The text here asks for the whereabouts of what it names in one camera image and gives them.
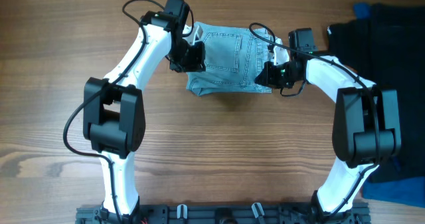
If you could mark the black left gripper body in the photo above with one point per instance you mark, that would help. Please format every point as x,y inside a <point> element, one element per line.
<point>186,56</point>

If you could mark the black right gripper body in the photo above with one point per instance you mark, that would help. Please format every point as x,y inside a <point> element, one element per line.
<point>279,76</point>

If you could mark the light blue denim shorts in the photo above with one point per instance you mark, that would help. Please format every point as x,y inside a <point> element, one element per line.
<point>234,58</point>

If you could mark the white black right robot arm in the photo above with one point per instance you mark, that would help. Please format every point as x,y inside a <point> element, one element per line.
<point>366,125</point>

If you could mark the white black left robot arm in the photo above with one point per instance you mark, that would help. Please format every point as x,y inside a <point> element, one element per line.
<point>113,112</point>

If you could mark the black folded garment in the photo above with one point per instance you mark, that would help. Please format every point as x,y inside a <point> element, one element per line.
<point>347,40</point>

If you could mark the blue cloth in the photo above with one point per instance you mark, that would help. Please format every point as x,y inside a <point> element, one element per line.
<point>395,190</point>

